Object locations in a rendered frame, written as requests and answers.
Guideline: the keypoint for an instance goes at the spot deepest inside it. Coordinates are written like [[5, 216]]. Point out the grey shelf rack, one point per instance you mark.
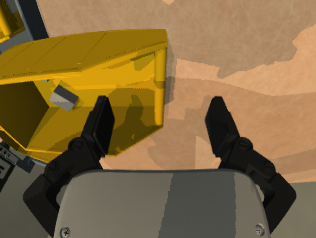
[[35, 30]]

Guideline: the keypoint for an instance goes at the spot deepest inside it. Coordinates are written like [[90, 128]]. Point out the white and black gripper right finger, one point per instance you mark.
[[237, 153]]

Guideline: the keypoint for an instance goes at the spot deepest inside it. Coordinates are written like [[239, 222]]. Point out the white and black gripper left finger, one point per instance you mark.
[[82, 155]]

